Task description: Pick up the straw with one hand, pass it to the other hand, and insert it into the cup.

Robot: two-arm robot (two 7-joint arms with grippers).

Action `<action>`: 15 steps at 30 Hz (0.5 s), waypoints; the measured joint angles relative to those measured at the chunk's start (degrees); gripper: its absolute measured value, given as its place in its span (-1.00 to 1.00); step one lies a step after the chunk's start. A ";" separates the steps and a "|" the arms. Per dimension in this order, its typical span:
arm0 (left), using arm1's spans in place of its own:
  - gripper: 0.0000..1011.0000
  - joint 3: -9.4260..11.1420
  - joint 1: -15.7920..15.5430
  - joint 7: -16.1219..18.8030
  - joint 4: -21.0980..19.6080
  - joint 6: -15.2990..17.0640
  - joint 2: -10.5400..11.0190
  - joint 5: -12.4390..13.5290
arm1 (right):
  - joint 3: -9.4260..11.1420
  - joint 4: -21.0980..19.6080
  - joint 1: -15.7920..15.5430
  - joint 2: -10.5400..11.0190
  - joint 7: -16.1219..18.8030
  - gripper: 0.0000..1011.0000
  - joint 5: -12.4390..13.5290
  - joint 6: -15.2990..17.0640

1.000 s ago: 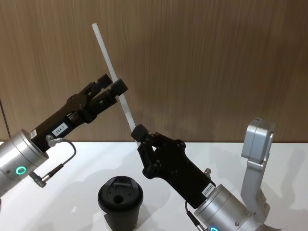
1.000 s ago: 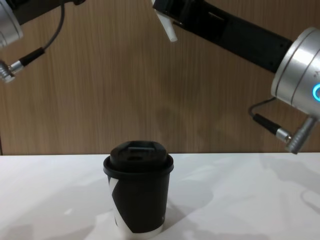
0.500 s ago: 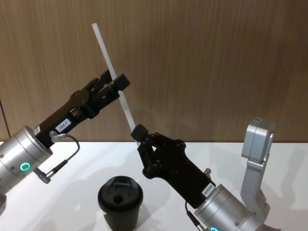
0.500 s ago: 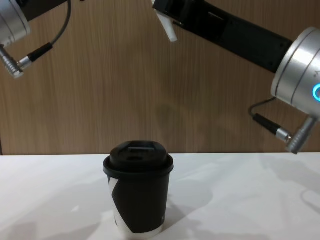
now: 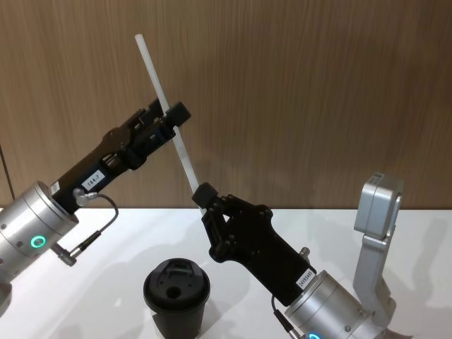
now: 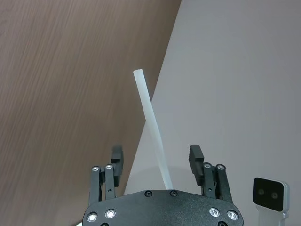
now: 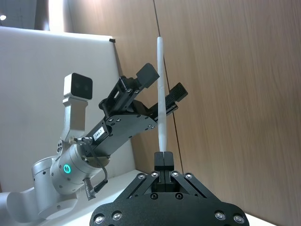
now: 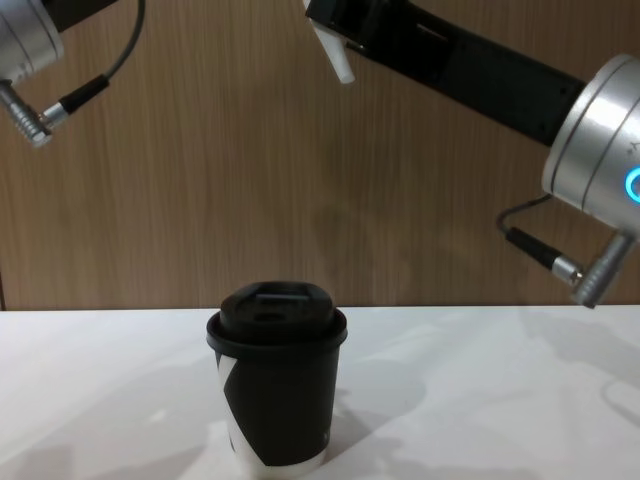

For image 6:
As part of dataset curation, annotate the translucent white plastic stick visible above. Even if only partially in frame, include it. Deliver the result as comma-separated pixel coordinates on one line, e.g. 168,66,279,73
133,68,175,191

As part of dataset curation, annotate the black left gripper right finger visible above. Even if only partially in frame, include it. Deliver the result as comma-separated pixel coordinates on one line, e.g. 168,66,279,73
188,144,235,205

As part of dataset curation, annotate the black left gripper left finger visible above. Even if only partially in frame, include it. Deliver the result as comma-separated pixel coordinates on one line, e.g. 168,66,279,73
88,145,125,206

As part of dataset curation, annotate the brown wood-grain panel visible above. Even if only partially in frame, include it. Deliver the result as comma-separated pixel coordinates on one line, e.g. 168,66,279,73
0,0,182,226

